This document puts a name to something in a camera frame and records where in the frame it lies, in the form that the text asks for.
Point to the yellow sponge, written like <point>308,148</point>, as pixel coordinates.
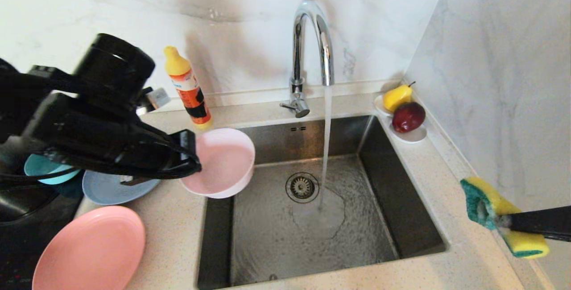
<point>490,198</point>

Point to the metal sink drain strainer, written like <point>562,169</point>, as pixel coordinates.
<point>302,188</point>

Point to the small light pink plate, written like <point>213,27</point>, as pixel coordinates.
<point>227,160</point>

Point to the dark red apple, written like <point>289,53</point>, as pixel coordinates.
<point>407,117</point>

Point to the yellow pear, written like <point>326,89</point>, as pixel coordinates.
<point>395,97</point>

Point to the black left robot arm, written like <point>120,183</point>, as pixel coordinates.
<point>111,67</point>

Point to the orange dish soap bottle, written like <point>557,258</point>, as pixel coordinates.
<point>192,99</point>

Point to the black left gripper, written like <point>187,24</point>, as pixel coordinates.
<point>98,142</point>

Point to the large salmon pink plate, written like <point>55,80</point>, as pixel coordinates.
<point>89,250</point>

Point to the black induction cooktop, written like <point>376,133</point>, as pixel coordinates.
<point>26,245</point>

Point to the blue plate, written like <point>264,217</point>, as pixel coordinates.
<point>107,189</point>

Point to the chrome gooseneck faucet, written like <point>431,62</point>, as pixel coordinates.
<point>297,58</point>

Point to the teal bowl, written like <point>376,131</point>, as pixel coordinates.
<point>40,169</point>

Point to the stainless steel sink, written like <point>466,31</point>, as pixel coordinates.
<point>276,245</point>

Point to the white fruit dish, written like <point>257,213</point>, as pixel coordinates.
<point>413,137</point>

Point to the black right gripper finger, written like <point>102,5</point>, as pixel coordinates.
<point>560,238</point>
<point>539,221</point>

